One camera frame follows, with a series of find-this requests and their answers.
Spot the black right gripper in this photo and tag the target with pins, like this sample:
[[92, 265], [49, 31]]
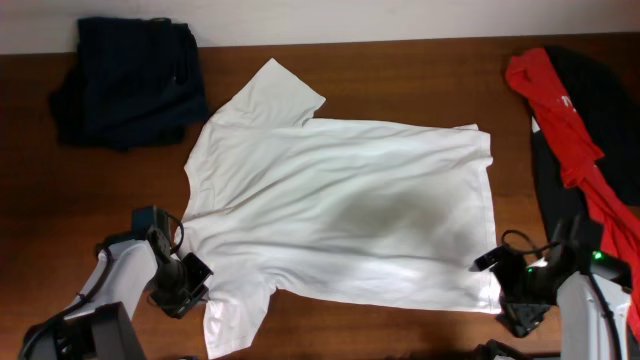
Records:
[[522, 318]]

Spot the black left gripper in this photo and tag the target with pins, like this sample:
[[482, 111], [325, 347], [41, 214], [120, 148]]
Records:
[[179, 300]]

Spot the white t-shirt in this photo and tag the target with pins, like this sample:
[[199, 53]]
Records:
[[354, 211]]

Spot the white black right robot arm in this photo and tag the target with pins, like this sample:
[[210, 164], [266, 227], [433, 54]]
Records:
[[591, 289]]

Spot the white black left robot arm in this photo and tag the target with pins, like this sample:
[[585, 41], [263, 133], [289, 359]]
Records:
[[145, 259]]

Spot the dark navy folded clothes pile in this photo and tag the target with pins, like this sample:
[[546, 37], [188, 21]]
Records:
[[135, 83]]

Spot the black garment under red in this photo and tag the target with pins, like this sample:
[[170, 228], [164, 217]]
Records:
[[611, 118]]

